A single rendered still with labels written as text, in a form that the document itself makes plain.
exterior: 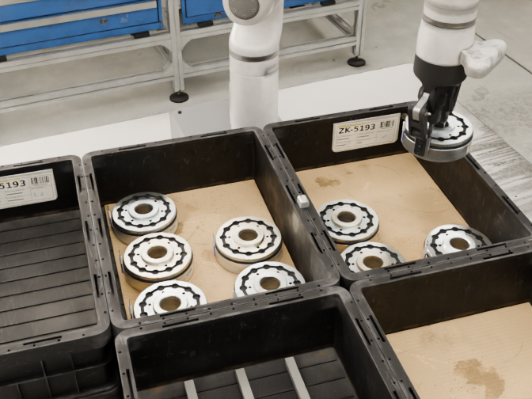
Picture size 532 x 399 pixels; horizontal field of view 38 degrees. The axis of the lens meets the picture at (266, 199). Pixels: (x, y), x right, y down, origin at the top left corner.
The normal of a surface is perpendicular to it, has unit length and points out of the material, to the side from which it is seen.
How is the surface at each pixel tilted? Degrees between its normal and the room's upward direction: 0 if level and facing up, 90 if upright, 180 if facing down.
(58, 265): 0
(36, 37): 90
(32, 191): 90
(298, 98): 0
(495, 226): 90
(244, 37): 19
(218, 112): 1
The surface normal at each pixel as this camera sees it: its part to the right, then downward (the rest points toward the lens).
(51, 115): 0.00, -0.79
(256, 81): 0.11, 0.61
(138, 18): 0.37, 0.57
